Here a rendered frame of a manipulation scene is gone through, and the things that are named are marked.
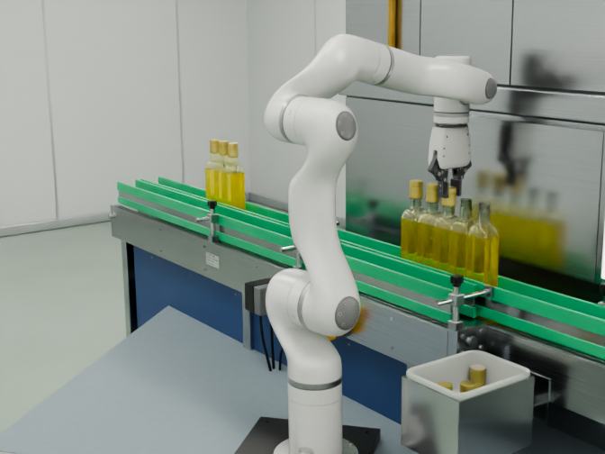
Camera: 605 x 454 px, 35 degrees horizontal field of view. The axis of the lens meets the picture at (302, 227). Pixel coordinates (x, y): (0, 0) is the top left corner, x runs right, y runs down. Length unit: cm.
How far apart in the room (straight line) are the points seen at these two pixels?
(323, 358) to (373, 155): 87
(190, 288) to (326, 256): 128
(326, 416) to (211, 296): 108
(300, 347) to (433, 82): 65
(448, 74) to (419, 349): 64
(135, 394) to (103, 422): 18
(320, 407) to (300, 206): 44
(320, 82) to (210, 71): 662
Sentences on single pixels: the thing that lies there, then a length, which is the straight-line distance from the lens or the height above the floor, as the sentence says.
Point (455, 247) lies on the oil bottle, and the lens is 230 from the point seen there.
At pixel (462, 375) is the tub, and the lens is 215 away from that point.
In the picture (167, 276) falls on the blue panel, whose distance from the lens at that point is 333.
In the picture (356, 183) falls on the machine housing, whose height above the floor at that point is 125.
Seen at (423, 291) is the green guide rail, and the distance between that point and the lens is 224.
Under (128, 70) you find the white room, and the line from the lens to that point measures 821.
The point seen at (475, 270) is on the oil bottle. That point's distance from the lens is 226.
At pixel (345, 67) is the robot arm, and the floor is 164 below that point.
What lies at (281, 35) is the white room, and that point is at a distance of 832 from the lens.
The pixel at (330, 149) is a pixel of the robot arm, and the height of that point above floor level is 148.
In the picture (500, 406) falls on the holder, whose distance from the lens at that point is 203.
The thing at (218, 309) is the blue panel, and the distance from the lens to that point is 306.
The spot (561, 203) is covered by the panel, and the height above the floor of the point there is 132.
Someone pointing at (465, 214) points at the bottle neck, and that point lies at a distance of 228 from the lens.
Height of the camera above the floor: 176
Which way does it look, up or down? 13 degrees down
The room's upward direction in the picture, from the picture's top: 1 degrees counter-clockwise
